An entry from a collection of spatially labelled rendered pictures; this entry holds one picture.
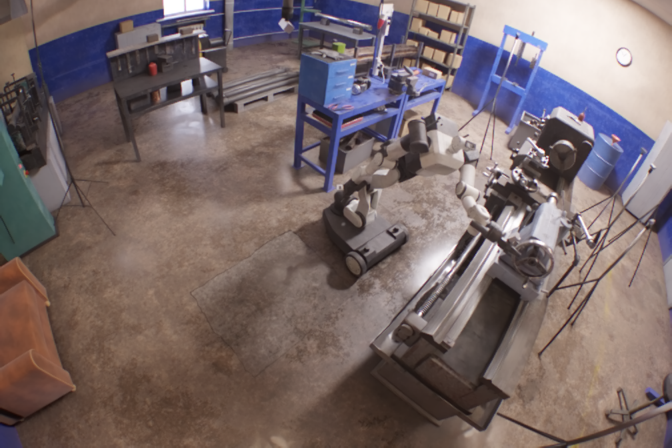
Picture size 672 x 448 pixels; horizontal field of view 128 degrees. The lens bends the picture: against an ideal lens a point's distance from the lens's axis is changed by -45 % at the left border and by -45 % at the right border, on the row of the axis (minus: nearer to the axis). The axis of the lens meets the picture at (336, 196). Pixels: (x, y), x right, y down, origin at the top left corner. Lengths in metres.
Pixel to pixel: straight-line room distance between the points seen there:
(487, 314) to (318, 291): 1.23
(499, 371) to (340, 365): 1.06
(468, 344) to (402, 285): 1.07
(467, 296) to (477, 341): 0.24
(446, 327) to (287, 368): 1.08
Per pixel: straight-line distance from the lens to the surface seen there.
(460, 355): 1.51
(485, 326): 1.65
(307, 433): 1.98
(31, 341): 2.27
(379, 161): 1.69
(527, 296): 1.69
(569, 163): 2.92
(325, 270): 2.39
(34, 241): 3.42
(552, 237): 1.62
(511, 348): 1.53
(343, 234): 2.41
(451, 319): 1.43
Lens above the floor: 1.98
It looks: 42 degrees down
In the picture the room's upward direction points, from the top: 10 degrees clockwise
